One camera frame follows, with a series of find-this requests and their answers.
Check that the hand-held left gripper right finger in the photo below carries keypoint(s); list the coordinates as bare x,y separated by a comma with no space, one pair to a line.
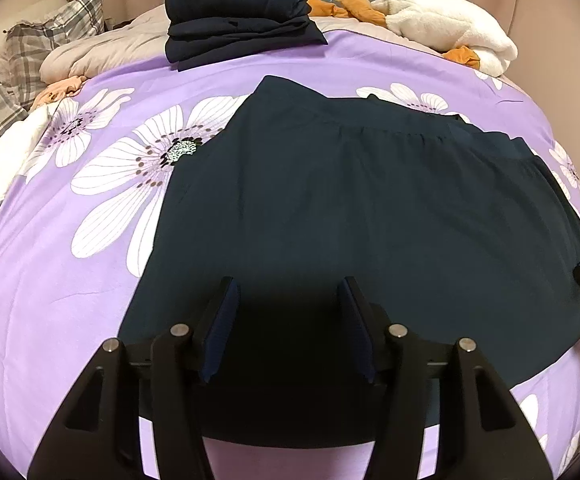
357,335

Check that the white fluffy blanket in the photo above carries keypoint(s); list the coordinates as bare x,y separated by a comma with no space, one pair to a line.
444,20

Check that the dark navy garment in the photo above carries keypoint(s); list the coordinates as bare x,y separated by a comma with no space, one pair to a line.
345,200

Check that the large grey plaid pillow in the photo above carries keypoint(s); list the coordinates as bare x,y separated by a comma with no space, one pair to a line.
55,35

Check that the beige quilt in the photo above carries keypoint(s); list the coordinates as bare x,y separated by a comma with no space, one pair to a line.
110,45

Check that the orange cloth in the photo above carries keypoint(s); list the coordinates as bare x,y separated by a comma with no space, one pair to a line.
354,10

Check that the purple floral bed sheet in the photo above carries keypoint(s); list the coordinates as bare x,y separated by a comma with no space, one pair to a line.
45,285

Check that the stack of folded navy clothes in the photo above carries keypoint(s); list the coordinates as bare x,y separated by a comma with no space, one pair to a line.
230,10

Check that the pink crumpled cloth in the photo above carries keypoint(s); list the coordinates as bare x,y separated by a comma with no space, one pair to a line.
60,91

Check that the white cloth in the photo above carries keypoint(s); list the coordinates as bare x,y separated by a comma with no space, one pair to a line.
5,170

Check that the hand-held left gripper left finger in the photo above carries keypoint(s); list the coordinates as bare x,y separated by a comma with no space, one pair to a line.
220,340

